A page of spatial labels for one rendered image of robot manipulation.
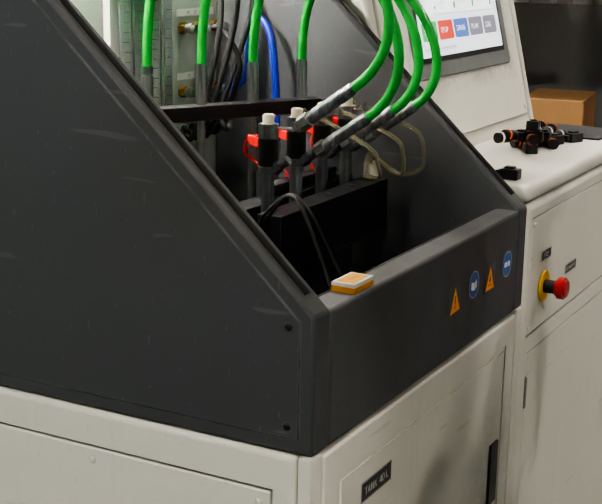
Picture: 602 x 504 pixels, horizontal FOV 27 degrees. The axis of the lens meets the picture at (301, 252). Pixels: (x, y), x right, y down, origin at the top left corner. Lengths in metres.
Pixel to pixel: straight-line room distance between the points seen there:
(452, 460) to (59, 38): 0.80
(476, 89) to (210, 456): 1.15
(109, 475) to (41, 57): 0.50
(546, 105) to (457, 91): 4.69
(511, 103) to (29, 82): 1.29
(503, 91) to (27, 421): 1.29
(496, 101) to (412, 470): 1.01
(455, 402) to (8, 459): 0.61
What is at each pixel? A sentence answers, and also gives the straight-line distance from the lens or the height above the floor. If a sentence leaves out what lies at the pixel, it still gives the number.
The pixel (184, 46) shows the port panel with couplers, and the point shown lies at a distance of 2.03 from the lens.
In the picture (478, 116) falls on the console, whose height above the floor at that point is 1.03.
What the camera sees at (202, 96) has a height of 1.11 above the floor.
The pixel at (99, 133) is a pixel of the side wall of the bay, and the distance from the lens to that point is 1.43.
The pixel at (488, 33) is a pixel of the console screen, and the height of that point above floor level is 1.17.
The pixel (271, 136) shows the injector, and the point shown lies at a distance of 1.70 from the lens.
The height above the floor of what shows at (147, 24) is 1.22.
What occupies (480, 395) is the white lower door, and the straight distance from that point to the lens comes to 1.86.
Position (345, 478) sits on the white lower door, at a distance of 1.47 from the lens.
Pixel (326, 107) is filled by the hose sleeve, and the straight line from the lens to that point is 1.65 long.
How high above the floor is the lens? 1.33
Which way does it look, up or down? 14 degrees down
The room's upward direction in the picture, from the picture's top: 1 degrees clockwise
